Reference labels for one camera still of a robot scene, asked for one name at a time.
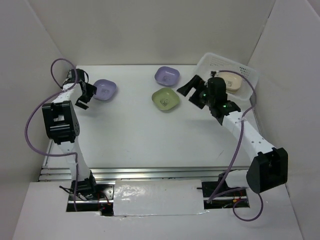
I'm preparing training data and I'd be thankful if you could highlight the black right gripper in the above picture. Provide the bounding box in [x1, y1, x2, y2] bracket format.
[177, 74, 215, 109]

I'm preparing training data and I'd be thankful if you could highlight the purple panda plate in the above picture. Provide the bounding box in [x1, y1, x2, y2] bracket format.
[154, 66, 180, 87]
[93, 79, 117, 101]

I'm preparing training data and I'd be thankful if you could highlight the green panda plate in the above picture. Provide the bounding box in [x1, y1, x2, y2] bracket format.
[151, 87, 180, 112]

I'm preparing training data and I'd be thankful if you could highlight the cream panda plate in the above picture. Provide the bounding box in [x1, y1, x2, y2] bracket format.
[218, 72, 243, 93]

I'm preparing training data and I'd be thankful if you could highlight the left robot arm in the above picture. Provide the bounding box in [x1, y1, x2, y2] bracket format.
[41, 68, 99, 200]

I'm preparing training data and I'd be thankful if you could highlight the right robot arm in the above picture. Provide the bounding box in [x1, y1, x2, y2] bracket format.
[177, 72, 289, 201]

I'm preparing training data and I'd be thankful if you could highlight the white plastic bin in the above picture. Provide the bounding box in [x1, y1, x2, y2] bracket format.
[192, 52, 260, 101]

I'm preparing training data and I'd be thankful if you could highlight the white foil cover sheet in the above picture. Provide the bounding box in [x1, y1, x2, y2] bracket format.
[113, 179, 205, 217]

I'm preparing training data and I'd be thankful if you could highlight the aluminium table edge rail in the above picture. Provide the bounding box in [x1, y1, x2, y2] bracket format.
[38, 164, 251, 181]

